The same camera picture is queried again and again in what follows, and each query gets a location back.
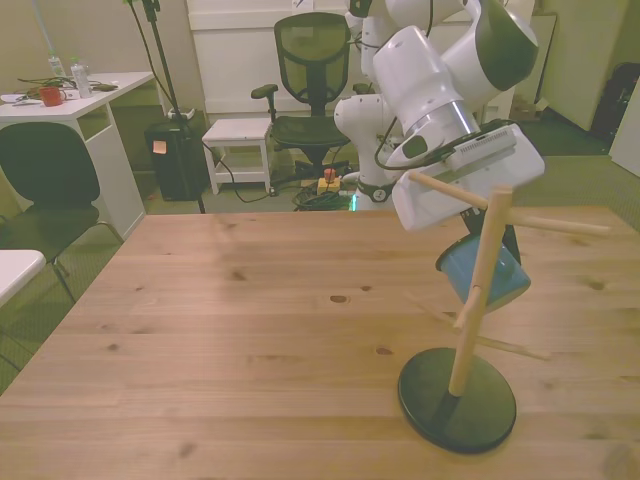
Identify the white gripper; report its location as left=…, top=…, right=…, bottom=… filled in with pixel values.
left=392, top=134, right=546, bottom=267

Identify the blue enamel mug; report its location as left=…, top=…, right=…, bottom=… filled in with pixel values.
left=437, top=234, right=532, bottom=316

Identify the wooden mug tree black base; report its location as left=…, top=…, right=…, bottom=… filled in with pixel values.
left=398, top=172, right=612, bottom=455

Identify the red mug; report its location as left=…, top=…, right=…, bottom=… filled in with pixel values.
left=38, top=85, right=67, bottom=108

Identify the cardboard box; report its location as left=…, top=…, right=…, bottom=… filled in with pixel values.
left=509, top=93, right=540, bottom=122

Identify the yellow emergency stop button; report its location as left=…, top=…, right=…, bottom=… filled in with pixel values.
left=316, top=168, right=343, bottom=197

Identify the black mesh office chair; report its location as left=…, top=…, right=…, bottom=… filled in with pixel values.
left=250, top=12, right=374, bottom=194

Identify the white low stool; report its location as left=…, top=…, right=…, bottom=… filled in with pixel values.
left=201, top=118, right=276, bottom=196

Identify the black box with sticky note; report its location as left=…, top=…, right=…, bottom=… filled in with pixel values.
left=144, top=122, right=209, bottom=203

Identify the white desk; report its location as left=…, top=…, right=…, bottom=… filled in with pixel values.
left=0, top=71, right=156, bottom=240

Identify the clear plastic bottle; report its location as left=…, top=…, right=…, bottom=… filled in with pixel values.
left=47, top=47, right=67, bottom=79
left=69, top=55, right=94, bottom=100

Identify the black plastic chair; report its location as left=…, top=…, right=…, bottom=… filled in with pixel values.
left=0, top=122, right=125, bottom=305

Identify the white round-cornered table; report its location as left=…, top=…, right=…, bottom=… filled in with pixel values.
left=0, top=249, right=46, bottom=307

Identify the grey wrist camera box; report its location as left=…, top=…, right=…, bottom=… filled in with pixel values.
left=446, top=121, right=520, bottom=172

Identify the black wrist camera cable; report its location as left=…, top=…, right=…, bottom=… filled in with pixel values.
left=373, top=115, right=454, bottom=172

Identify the black floor cable bundle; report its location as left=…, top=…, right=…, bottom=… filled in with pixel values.
left=291, top=185, right=352, bottom=212

